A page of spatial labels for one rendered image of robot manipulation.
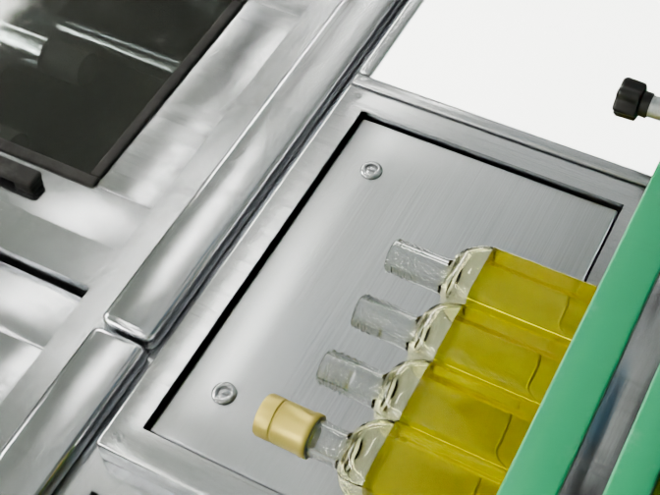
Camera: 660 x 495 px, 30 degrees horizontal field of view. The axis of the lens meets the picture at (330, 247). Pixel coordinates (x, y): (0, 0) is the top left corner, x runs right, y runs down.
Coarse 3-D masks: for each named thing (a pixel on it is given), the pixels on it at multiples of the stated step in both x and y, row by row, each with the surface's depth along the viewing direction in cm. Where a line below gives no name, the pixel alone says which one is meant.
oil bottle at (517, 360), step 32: (416, 320) 94; (448, 320) 93; (480, 320) 92; (416, 352) 92; (448, 352) 91; (480, 352) 91; (512, 352) 91; (544, 352) 91; (512, 384) 89; (544, 384) 89
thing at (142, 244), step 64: (0, 0) 146; (64, 0) 145; (128, 0) 145; (192, 0) 144; (256, 0) 143; (320, 0) 140; (384, 0) 136; (0, 64) 139; (64, 64) 139; (128, 64) 138; (192, 64) 137; (256, 64) 137; (320, 64) 131; (0, 128) 133; (64, 128) 133; (128, 128) 132; (192, 128) 132; (256, 128) 126; (0, 192) 127; (64, 192) 127; (128, 192) 127; (192, 192) 124; (256, 192) 121; (0, 256) 123; (64, 256) 120; (128, 256) 119; (192, 256) 116; (0, 320) 118; (64, 320) 117; (128, 320) 112; (0, 384) 114; (64, 384) 109; (128, 384) 110; (0, 448) 108; (64, 448) 105
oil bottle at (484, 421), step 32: (384, 384) 90; (416, 384) 89; (448, 384) 89; (480, 384) 89; (384, 416) 89; (416, 416) 88; (448, 416) 88; (480, 416) 88; (512, 416) 87; (480, 448) 86; (512, 448) 86
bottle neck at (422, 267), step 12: (396, 240) 99; (396, 252) 98; (408, 252) 98; (420, 252) 98; (432, 252) 98; (396, 264) 98; (408, 264) 98; (420, 264) 97; (432, 264) 97; (444, 264) 97; (396, 276) 100; (408, 276) 98; (420, 276) 98; (432, 276) 97; (432, 288) 98
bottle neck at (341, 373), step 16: (336, 352) 93; (320, 368) 92; (336, 368) 92; (352, 368) 92; (368, 368) 92; (320, 384) 93; (336, 384) 92; (352, 384) 92; (368, 384) 91; (368, 400) 91
